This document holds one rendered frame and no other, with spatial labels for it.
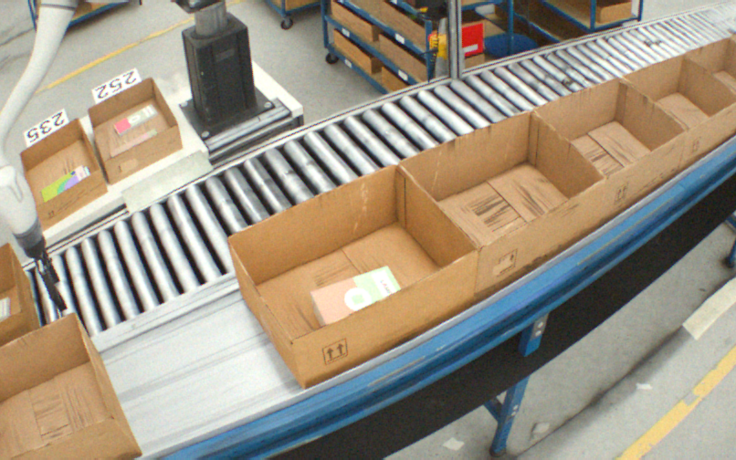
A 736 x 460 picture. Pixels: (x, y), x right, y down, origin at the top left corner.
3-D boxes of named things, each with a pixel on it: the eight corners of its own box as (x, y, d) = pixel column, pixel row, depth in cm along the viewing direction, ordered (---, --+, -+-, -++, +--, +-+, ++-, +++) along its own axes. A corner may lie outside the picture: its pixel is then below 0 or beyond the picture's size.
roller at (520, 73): (503, 71, 239) (513, 69, 241) (601, 153, 207) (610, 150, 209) (504, 60, 236) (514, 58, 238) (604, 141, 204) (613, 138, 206)
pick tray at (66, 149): (84, 137, 222) (78, 116, 215) (109, 192, 199) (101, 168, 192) (26, 172, 211) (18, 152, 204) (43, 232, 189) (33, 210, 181)
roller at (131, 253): (116, 215, 190) (110, 229, 191) (168, 344, 158) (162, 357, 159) (128, 218, 194) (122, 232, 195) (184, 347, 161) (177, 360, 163)
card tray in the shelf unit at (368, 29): (331, 14, 349) (330, -1, 342) (381, 0, 359) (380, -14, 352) (372, 42, 324) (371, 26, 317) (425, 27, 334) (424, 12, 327)
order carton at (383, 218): (398, 219, 166) (396, 161, 154) (475, 306, 148) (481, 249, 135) (239, 292, 153) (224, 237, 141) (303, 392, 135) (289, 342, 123)
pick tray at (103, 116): (155, 97, 234) (152, 75, 227) (184, 148, 210) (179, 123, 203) (91, 130, 225) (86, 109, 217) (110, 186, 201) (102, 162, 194)
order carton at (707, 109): (676, 91, 204) (682, 52, 192) (732, 138, 186) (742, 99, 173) (615, 120, 191) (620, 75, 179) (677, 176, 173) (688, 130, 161)
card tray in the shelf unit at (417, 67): (379, 49, 319) (377, 32, 312) (432, 34, 329) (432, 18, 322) (430, 88, 294) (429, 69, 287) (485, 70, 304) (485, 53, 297)
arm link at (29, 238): (35, 203, 143) (42, 219, 148) (8, 217, 141) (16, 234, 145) (38, 224, 138) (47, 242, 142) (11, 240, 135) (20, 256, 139)
